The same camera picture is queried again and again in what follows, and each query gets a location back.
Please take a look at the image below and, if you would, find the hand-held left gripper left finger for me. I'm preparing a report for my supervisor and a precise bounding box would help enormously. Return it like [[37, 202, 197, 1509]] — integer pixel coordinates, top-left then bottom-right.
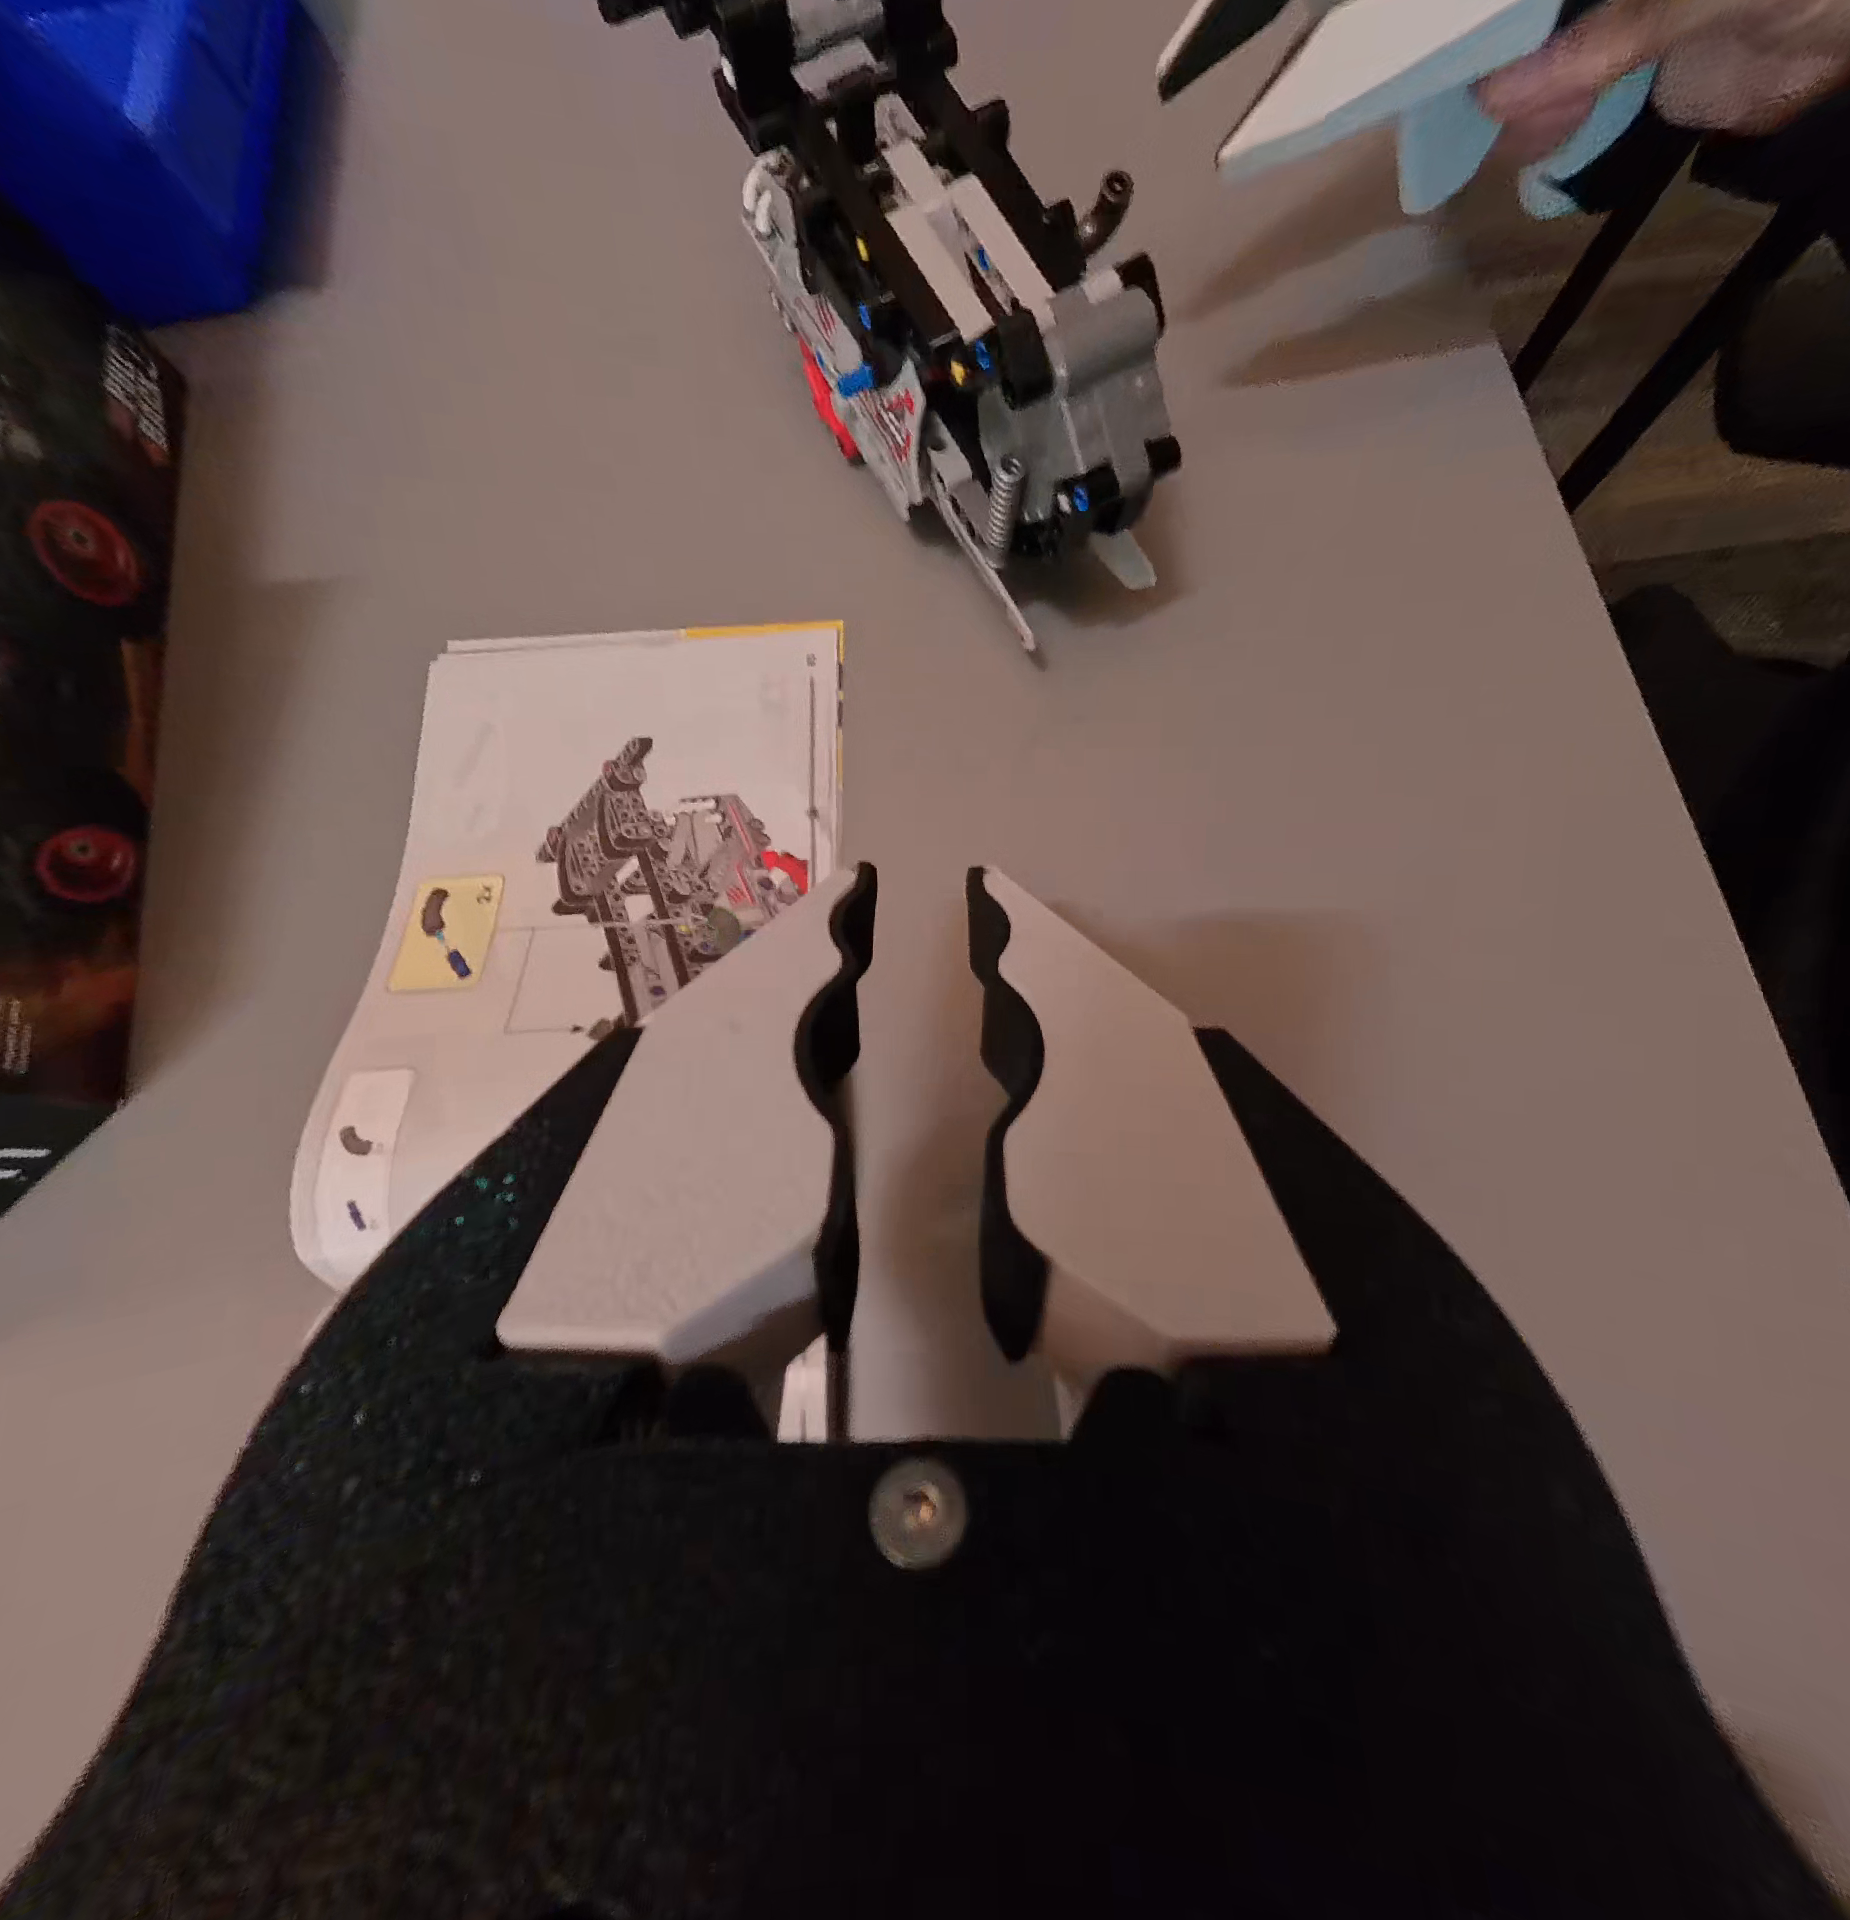
[[495, 862, 880, 1446]]

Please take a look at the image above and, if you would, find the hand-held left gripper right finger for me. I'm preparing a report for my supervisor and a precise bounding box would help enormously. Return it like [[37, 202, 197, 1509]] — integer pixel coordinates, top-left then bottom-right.
[[965, 865, 1343, 1417]]

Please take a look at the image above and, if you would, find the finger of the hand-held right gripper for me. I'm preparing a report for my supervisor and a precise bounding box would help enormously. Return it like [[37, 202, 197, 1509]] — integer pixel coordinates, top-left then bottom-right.
[[1157, 0, 1312, 107], [1214, 0, 1563, 181]]

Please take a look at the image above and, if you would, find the brick-built toy truck chassis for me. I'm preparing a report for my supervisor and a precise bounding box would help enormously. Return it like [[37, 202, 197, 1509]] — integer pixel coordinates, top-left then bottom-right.
[[595, 0, 1187, 656]]

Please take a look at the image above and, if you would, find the grey desk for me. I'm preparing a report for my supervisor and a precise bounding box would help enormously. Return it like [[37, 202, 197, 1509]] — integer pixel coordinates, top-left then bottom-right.
[[0, 0, 1850, 1897]]

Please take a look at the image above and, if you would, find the person's right hand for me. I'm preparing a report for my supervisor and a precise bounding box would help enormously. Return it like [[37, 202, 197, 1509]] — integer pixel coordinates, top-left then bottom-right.
[[1473, 0, 1850, 147]]

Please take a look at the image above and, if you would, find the open instruction booklet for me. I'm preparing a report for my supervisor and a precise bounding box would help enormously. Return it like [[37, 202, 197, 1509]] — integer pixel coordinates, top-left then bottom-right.
[[286, 619, 851, 1295]]

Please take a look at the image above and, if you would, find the black toy set box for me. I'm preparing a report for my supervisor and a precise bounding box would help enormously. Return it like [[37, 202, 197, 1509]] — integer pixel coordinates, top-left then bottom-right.
[[0, 156, 193, 1250]]

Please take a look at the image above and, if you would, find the blue storage bin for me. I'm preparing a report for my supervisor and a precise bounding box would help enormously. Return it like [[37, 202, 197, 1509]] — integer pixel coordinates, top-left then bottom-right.
[[0, 0, 342, 331]]

